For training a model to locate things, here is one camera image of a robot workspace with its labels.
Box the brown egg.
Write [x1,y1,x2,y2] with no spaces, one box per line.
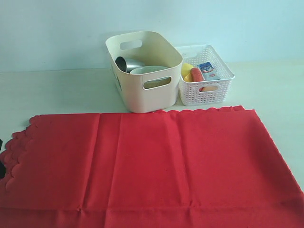
[202,86,218,92]

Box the blue white milk carton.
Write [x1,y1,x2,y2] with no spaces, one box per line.
[197,62,220,81]

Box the white lattice plastic basket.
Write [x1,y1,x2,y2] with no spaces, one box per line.
[176,44,235,106]

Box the small red strawberry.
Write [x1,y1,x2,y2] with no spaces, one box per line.
[190,67,205,82]

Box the orange cheese wedge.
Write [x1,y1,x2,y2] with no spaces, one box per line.
[183,73,193,82]

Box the yellow lemon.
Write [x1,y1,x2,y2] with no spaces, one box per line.
[181,63,194,78]

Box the grey ceramic bowl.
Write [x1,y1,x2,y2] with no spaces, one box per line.
[130,66,171,89]

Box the stainless steel cup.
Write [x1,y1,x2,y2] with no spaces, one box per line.
[115,56,145,73]

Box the cream plastic bin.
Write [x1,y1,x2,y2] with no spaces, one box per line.
[105,31,183,113]

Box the red cloth placemat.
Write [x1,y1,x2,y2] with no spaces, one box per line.
[0,106,304,228]

